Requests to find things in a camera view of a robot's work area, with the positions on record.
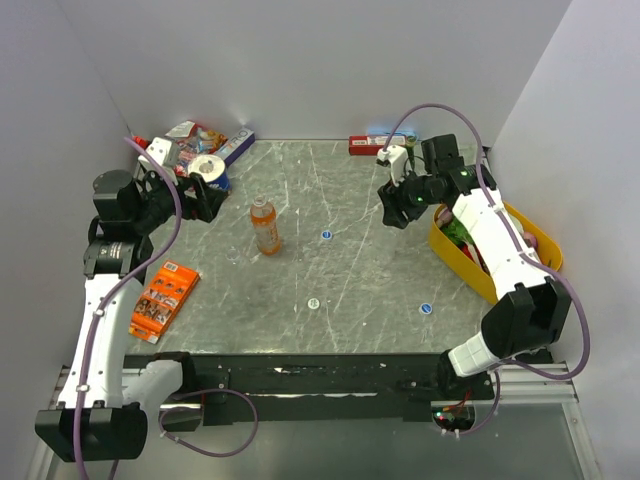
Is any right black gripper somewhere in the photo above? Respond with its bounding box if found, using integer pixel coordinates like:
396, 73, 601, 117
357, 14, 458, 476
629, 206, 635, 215
377, 164, 443, 230

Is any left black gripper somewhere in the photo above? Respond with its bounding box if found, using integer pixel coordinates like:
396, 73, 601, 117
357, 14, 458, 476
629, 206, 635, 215
131, 166, 227, 233

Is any clear plastic bottle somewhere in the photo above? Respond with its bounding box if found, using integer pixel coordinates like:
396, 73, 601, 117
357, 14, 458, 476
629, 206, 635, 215
226, 247, 242, 264

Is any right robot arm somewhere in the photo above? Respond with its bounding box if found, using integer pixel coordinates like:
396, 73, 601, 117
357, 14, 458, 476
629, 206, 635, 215
376, 134, 571, 399

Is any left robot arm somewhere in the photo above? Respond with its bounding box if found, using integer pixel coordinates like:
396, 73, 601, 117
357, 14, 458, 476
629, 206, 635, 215
35, 170, 228, 462

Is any orange drink bottle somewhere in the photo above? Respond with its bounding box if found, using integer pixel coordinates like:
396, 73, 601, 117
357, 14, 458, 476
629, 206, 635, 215
249, 195, 281, 256

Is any green glass bottle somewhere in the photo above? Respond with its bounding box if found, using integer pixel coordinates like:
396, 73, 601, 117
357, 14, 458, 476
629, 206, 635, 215
405, 135, 417, 160

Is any toilet paper roll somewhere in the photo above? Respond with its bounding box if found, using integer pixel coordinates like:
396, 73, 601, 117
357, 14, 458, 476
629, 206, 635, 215
188, 155, 231, 191

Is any green lettuce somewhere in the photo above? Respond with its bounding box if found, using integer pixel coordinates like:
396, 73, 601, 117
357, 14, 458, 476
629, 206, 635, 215
441, 219, 474, 246

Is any red snack bag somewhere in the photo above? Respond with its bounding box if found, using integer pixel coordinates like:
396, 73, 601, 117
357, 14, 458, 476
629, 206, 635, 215
165, 120, 228, 177

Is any purple white box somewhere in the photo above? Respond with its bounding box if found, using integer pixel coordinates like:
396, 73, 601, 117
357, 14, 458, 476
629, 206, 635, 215
216, 127, 256, 166

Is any yellow basket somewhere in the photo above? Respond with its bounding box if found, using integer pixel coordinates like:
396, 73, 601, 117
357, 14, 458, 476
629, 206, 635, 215
428, 202, 563, 305

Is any red box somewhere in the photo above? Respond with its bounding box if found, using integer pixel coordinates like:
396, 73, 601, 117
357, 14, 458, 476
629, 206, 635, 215
348, 135, 387, 156

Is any blue box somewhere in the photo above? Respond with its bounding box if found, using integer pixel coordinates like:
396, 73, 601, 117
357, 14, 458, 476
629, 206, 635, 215
366, 128, 419, 138

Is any orange snack box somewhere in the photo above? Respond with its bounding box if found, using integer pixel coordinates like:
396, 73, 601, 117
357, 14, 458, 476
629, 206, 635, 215
129, 260, 201, 344

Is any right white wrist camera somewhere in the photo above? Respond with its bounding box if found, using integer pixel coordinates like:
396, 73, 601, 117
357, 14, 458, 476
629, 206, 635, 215
376, 145, 410, 187

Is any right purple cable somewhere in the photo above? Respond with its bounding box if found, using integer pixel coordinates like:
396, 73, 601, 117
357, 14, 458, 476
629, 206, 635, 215
383, 103, 592, 437

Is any purple cable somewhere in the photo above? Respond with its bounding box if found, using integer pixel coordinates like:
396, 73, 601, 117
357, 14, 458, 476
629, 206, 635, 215
383, 103, 592, 437
72, 136, 260, 480

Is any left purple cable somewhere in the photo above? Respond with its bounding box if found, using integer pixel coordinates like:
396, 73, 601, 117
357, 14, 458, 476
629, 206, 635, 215
72, 136, 260, 480

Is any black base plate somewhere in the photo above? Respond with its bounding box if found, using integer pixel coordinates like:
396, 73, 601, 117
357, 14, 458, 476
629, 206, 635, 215
122, 352, 554, 429

